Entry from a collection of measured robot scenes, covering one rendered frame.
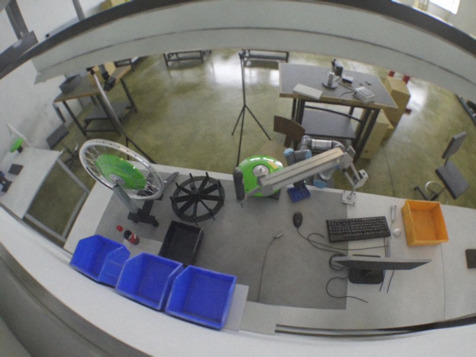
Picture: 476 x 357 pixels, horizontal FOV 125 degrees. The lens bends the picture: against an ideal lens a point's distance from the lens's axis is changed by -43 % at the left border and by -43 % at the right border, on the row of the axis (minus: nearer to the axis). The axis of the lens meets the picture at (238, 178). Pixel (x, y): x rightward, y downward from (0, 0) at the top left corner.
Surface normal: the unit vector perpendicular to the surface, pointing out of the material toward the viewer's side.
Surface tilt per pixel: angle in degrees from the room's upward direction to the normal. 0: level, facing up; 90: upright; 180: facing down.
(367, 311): 0
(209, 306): 0
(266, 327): 0
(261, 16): 90
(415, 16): 90
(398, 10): 90
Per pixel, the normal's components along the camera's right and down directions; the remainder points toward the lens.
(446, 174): -0.07, -0.58
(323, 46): -0.19, 0.00
